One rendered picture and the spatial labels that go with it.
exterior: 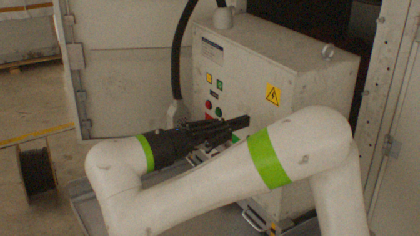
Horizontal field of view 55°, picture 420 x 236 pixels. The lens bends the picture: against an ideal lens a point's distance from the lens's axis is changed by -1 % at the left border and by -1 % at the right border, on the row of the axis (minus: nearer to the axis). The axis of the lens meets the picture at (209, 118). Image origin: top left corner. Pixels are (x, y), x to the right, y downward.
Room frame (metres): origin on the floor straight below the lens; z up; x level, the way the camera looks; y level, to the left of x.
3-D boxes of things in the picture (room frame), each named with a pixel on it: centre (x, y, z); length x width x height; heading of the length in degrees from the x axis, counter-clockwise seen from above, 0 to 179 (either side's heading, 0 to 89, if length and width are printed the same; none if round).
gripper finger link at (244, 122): (0.91, -0.08, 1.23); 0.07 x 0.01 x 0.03; 123
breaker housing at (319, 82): (1.21, -0.29, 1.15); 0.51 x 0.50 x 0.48; 122
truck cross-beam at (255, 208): (1.08, -0.08, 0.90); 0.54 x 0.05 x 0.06; 32
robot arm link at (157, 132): (0.79, 0.12, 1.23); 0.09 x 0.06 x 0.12; 33
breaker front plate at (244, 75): (1.07, -0.07, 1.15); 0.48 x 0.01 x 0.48; 32
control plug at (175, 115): (1.22, 0.10, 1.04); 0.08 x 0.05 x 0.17; 122
